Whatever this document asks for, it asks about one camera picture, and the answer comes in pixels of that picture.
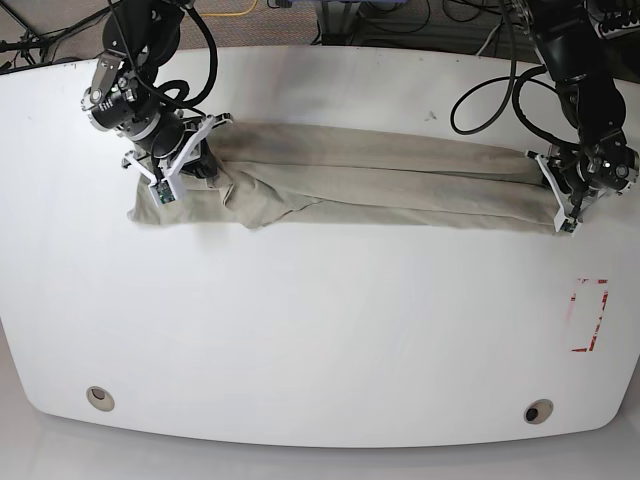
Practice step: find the right-arm gripper white bracket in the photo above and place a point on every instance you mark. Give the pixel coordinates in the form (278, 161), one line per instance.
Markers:
(176, 145)

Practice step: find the left-arm gripper white bracket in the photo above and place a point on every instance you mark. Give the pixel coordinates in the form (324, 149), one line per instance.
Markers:
(574, 188)

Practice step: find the beige T-shirt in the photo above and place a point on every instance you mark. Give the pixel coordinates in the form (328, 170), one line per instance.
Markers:
(269, 173)

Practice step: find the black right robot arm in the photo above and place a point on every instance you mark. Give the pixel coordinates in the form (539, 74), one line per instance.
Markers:
(140, 37)

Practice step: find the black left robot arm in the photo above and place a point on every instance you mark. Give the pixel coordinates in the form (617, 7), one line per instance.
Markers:
(572, 56)

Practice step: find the red tape rectangle marker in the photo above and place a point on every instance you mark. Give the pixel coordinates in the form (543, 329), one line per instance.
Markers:
(585, 314)

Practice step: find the black tripod legs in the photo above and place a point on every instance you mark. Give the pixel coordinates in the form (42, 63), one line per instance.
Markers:
(35, 49)

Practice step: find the left-arm wrist camera box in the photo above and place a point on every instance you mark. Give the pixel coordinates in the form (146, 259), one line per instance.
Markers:
(565, 224)

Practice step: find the right-arm wrist camera box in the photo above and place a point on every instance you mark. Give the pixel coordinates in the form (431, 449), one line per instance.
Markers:
(162, 193)

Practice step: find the right table cable grommet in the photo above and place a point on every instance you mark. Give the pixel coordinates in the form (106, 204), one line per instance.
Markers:
(538, 411)

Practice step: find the table cable grommet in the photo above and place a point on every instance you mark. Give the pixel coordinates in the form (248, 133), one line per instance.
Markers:
(100, 399)
(538, 411)

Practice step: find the left table cable grommet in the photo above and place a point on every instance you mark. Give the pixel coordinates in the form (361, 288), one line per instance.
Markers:
(100, 399)

